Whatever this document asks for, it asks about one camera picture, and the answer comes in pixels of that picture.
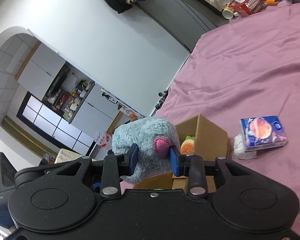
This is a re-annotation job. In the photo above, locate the hamburger plush toy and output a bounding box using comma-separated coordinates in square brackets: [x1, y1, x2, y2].
[180, 135, 196, 155]

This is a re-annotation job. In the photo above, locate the blue fluffy plush slipper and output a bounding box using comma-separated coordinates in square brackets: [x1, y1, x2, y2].
[112, 116, 180, 184]

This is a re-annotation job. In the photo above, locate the white soft wad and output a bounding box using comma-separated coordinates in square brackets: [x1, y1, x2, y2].
[233, 133, 257, 160]

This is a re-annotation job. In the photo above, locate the blue tissue pack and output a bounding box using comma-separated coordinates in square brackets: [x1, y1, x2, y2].
[239, 115, 288, 152]

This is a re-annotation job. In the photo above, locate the brown cardboard box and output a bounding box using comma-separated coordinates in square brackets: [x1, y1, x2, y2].
[133, 114, 231, 190]

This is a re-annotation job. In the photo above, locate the dotted tablecloth table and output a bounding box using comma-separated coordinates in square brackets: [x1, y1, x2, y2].
[55, 148, 82, 164]

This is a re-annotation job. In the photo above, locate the pair of sneakers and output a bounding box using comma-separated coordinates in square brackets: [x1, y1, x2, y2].
[155, 90, 168, 110]

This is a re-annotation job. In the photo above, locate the white kitchen cabinet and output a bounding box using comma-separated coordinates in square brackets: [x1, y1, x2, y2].
[17, 42, 129, 155]

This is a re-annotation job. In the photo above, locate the purple bed sheet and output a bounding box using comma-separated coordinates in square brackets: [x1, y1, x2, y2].
[118, 0, 300, 240]

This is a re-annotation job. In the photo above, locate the grey door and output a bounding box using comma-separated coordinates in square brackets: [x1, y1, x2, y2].
[138, 0, 229, 52]

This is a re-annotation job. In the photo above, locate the paper tape roll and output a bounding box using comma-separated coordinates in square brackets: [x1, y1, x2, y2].
[222, 7, 235, 20]

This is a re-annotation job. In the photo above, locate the red plastic basket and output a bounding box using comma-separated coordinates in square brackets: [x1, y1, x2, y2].
[228, 0, 266, 17]

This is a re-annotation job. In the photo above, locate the orange bottle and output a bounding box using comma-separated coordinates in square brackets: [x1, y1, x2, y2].
[265, 0, 281, 5]

